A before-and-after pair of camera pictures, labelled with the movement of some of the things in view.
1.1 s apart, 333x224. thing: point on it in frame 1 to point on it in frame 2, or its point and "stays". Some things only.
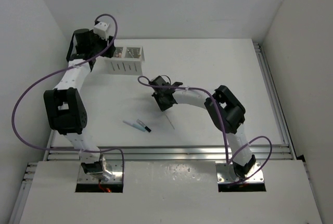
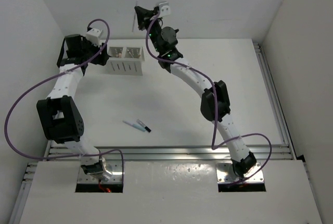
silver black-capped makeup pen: (146, 127) stays
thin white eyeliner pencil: (170, 122) to (135, 15)
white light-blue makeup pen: (134, 125) stays
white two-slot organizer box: (127, 60) stays
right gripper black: (163, 107) to (144, 14)
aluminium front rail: (173, 153) stays
